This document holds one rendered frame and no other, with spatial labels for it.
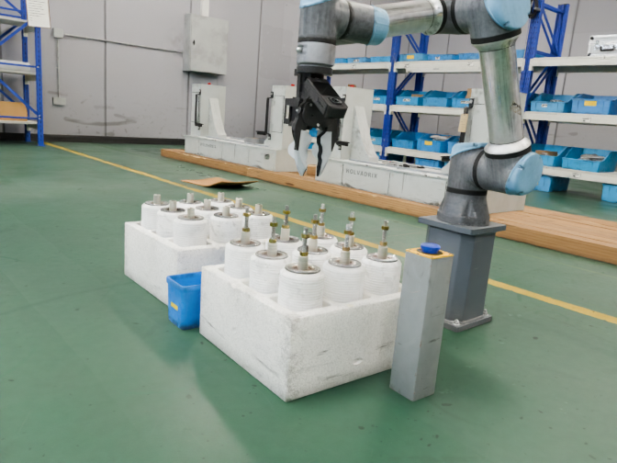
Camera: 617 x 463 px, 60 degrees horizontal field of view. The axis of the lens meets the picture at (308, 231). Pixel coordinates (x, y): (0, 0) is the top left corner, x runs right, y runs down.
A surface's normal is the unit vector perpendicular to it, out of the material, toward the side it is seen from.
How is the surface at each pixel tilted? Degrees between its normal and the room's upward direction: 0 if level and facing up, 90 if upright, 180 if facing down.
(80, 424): 0
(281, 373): 90
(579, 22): 90
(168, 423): 0
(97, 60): 90
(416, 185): 90
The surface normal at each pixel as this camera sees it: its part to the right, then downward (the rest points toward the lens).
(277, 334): -0.79, 0.07
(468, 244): -0.07, 0.21
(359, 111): 0.63, -0.16
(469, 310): 0.65, 0.21
